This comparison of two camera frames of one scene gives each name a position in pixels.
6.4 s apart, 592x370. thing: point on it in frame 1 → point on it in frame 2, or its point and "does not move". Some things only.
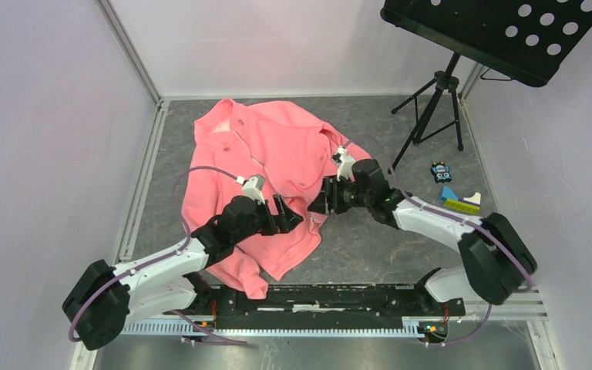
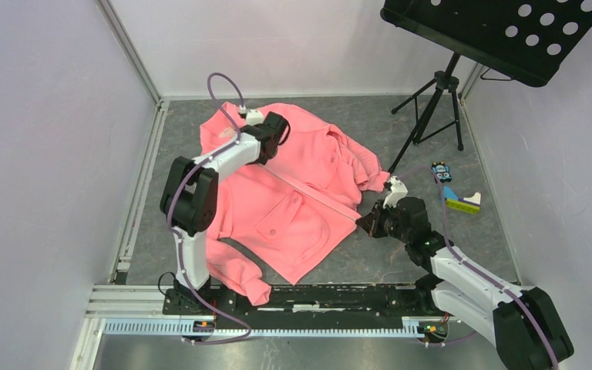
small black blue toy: [441, 172] does not move
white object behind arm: [475, 198] does not move
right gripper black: [327, 196] → [368, 221]
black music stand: [523, 41] does not move
